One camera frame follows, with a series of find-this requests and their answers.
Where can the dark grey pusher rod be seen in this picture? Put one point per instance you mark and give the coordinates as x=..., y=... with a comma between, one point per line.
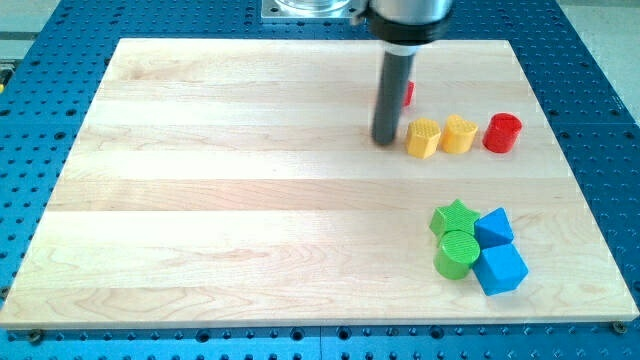
x=392, y=88

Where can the yellow hexagon block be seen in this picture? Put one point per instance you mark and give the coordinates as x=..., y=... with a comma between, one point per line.
x=422, y=138

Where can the red block behind rod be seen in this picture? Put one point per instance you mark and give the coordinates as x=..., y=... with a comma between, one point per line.
x=409, y=94

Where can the yellow heart block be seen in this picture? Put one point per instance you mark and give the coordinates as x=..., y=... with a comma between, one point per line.
x=458, y=135

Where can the red cylinder block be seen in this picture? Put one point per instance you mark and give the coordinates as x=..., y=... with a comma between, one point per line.
x=502, y=132

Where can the green star block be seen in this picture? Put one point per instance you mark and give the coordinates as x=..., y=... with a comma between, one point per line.
x=453, y=217

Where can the blue triangle block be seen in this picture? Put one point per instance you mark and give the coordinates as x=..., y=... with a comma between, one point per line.
x=493, y=229

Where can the green cylinder block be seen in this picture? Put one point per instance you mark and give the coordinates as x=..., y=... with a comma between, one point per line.
x=457, y=253

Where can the light wooden board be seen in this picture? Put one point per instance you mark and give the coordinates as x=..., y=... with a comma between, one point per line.
x=234, y=183

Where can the blue cube block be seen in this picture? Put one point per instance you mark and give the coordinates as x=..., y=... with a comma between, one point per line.
x=500, y=269

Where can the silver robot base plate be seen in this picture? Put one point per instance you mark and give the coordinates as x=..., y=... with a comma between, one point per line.
x=308, y=9

